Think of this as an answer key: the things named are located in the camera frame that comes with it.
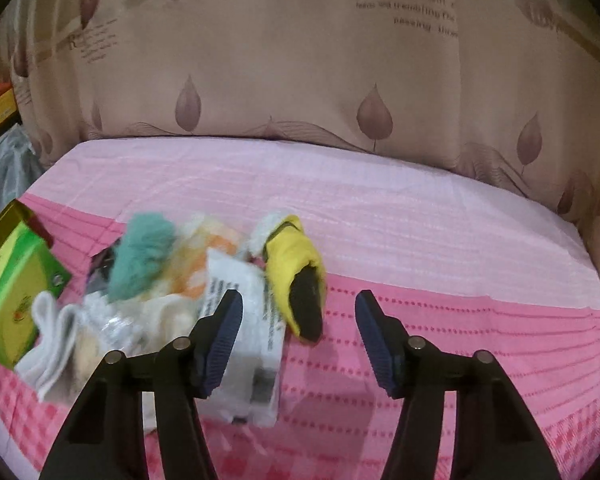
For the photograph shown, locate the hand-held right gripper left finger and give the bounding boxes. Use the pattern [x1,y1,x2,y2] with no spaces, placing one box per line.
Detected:
[39,289,244,480]

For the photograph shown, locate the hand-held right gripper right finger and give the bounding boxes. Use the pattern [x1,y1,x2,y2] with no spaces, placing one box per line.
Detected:
[355,289,563,480]

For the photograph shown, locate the white plastic package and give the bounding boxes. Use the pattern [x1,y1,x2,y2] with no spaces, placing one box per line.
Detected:
[197,247,288,428]

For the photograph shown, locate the orange checked towel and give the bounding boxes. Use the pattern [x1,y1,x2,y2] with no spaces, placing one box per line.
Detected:
[172,215,241,306]

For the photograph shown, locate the yellow and black glove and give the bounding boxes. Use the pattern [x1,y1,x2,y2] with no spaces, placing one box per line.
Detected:
[250,214,327,343]

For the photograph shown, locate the teal fluffy cloth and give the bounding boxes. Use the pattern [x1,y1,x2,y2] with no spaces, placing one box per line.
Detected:
[107,212,177,303]

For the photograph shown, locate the white socks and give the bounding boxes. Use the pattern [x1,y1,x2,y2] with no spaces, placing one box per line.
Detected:
[15,290,146,406]

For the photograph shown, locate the pink checked blanket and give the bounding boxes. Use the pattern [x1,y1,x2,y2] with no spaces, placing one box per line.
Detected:
[0,135,600,480]

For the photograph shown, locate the green tissue pack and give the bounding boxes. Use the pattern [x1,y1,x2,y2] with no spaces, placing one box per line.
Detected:
[0,199,73,371]

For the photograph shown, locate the grey plastic bag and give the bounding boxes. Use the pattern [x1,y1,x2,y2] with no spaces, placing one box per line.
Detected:
[0,125,46,231]

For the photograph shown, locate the beige leaf print curtain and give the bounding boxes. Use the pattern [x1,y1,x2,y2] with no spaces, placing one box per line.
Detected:
[0,0,600,281]

